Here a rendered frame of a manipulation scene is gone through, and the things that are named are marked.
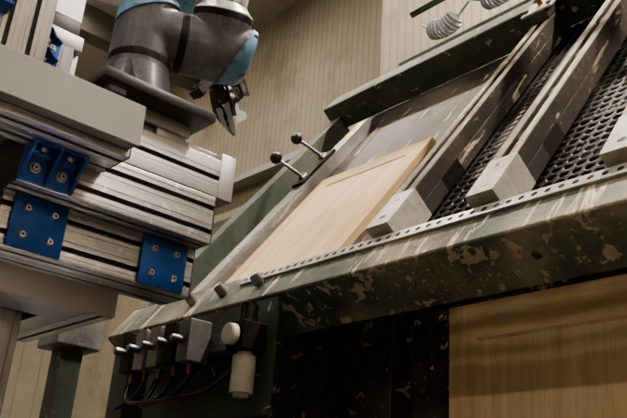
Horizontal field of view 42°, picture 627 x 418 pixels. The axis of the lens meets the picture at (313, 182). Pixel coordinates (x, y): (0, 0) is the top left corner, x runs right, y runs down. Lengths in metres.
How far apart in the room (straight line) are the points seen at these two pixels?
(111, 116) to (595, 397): 0.90
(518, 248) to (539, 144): 0.34
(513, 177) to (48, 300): 0.83
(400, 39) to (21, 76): 4.63
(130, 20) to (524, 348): 0.93
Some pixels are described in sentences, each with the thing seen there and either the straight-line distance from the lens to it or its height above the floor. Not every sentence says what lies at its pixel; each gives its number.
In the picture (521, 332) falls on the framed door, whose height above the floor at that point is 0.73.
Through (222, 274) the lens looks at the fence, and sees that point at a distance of 2.19.
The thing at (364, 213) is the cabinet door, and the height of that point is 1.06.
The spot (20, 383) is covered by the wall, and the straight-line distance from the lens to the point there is 9.31.
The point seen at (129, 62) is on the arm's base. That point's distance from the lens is 1.50.
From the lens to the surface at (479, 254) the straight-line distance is 1.37.
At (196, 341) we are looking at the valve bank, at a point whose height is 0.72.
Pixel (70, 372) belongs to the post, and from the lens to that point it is 2.18.
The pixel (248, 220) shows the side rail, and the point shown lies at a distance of 2.59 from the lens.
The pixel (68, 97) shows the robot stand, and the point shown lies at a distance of 1.24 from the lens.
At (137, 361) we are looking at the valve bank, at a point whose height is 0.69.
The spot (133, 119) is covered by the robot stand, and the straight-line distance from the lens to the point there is 1.28.
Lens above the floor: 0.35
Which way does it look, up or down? 24 degrees up
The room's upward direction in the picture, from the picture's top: 4 degrees clockwise
